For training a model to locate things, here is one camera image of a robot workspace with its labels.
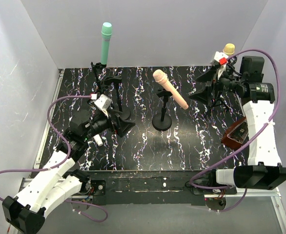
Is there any white microphone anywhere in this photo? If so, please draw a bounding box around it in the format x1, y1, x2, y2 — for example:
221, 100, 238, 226
93, 134, 103, 146

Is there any black tripod shock-mount stand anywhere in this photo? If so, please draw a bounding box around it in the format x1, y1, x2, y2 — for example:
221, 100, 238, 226
210, 49, 238, 111

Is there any yellow microphone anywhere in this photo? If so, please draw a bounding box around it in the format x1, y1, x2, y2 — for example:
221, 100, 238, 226
223, 43, 235, 56

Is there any black round-base mic stand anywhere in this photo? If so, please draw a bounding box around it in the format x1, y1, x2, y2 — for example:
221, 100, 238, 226
152, 89, 172, 132

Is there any pink microphone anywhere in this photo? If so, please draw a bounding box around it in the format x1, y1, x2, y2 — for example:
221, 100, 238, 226
153, 69, 188, 110

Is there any small black tripod stand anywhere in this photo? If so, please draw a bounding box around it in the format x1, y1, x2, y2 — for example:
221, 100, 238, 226
90, 62, 108, 96

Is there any green microphone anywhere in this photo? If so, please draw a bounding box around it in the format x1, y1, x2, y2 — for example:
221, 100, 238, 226
101, 22, 112, 65

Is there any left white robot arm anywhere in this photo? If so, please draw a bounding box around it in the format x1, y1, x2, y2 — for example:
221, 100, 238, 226
2, 110, 135, 234

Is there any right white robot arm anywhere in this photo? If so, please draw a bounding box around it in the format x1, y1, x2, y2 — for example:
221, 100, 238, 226
189, 52, 286, 190

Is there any brown box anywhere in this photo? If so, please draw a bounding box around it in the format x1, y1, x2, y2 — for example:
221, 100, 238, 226
221, 117, 248, 150

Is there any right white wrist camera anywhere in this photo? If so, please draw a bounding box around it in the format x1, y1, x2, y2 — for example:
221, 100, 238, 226
211, 51, 229, 78

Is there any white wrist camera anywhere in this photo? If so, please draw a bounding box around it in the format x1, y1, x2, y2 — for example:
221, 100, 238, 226
211, 51, 229, 78
94, 94, 112, 117

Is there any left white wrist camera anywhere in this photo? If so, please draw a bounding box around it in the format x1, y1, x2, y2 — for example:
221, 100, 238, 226
94, 94, 112, 117

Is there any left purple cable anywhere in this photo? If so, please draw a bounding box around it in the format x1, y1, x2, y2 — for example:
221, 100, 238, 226
0, 94, 108, 223

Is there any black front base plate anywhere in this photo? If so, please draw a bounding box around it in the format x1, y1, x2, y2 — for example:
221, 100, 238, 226
84, 169, 234, 205

